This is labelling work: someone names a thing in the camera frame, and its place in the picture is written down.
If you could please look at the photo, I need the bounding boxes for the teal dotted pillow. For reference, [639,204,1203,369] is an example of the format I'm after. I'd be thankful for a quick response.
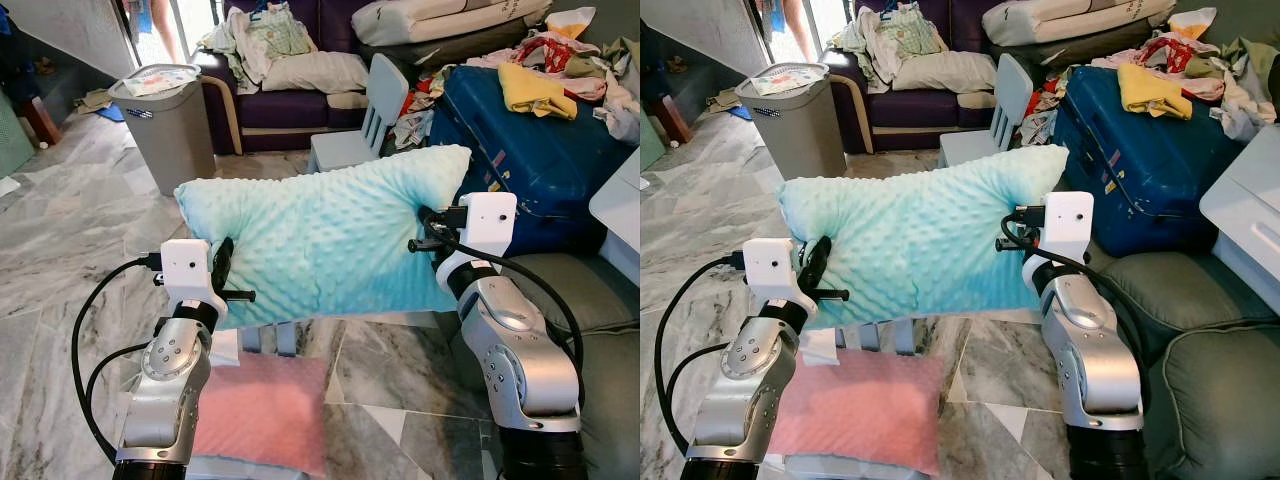
[777,144,1071,332]
[174,144,474,332]

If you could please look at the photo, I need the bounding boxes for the pink pillow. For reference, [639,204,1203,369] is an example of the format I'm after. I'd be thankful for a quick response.
[190,350,332,477]
[767,348,947,477]

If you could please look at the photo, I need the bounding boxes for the purple sofa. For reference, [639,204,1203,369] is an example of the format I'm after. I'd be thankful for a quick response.
[828,0,1031,157]
[193,0,403,157]

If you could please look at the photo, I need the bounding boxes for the cream pillow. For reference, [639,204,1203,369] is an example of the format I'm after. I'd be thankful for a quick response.
[261,50,370,96]
[892,50,998,95]

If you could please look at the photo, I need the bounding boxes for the long white pillow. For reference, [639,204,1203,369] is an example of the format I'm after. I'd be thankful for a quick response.
[981,0,1178,48]
[350,0,554,48]

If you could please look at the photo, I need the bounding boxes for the grey laundry bin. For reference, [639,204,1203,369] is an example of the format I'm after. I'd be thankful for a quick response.
[734,62,847,182]
[107,63,218,197]

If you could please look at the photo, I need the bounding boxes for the blue suitcase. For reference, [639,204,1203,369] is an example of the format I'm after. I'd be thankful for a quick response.
[427,64,637,257]
[1052,64,1253,260]

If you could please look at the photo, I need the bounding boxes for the yellow cloth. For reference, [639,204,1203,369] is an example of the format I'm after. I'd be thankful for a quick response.
[1117,62,1197,120]
[497,62,580,122]

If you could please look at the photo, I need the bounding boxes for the white plastic storage box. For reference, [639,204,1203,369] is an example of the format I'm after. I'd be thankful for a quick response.
[589,148,641,288]
[1199,124,1280,317]

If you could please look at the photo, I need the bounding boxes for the green waste bin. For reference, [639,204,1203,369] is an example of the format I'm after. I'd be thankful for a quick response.
[0,90,37,183]
[640,112,668,173]

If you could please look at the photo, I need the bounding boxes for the pale clothes pile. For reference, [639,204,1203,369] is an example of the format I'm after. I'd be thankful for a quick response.
[198,2,317,93]
[830,2,949,93]

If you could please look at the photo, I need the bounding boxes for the red and mixed clothes pile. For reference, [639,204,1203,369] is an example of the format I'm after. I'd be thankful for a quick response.
[400,28,641,146]
[1020,28,1280,143]

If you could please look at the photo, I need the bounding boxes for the person's bare legs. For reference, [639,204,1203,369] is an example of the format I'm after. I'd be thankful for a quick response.
[758,0,819,63]
[120,0,183,64]

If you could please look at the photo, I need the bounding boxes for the orange and white cloth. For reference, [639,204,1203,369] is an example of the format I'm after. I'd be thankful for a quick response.
[544,7,599,43]
[1166,7,1220,43]

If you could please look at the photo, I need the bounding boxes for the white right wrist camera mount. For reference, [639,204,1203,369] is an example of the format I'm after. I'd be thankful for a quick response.
[440,192,519,281]
[1025,191,1095,283]

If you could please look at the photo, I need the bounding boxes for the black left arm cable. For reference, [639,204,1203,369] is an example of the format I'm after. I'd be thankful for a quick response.
[71,253,165,467]
[654,252,749,457]

